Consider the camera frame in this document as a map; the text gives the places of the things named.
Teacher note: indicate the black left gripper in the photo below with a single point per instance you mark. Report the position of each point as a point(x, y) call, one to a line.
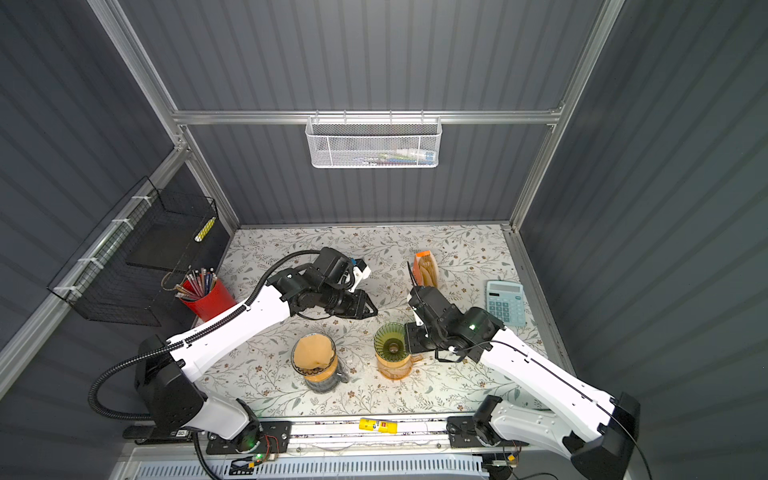
point(359, 309)

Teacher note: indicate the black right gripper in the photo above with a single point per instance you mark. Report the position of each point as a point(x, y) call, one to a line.
point(412, 343)

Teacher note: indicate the green glass dripper cone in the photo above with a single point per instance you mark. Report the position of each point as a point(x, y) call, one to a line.
point(390, 342)

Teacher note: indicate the orange coffee filter pack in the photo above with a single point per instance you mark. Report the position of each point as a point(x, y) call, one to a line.
point(425, 269)

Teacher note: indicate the amber glass carafe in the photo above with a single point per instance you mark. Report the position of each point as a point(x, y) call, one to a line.
point(397, 370)

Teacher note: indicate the wooden dripper ring base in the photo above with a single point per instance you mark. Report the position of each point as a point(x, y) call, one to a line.
point(323, 376)

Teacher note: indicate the grey glass dripper cone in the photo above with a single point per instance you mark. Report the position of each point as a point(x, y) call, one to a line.
point(306, 372)

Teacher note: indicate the clear grey glass carafe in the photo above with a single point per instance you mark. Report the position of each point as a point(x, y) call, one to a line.
point(341, 377)

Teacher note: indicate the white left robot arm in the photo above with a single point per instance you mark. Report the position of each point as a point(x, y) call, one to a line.
point(167, 383)

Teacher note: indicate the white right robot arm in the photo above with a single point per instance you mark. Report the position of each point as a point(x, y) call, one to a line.
point(596, 431)

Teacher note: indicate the light blue calculator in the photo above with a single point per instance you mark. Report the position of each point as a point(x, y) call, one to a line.
point(506, 301)

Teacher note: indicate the red pencil cup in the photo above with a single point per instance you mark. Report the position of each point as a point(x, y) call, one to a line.
point(204, 294)

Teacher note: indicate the yellow marker in basket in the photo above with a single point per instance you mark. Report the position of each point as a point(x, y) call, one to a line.
point(205, 229)

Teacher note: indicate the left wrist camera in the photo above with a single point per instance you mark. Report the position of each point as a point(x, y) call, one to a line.
point(361, 271)

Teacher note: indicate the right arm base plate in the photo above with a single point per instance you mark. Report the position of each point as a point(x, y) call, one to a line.
point(462, 433)

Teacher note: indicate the white mesh wall basket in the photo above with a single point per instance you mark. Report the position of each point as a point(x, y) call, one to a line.
point(382, 144)

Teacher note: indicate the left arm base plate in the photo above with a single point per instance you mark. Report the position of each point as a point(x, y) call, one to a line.
point(272, 438)

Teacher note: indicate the white slotted cable duct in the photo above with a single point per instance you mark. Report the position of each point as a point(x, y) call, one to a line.
point(441, 466)

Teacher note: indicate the black wire wall basket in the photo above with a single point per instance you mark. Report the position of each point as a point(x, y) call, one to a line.
point(126, 276)

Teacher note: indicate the black device on rail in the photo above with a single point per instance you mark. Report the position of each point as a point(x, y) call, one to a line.
point(150, 435)

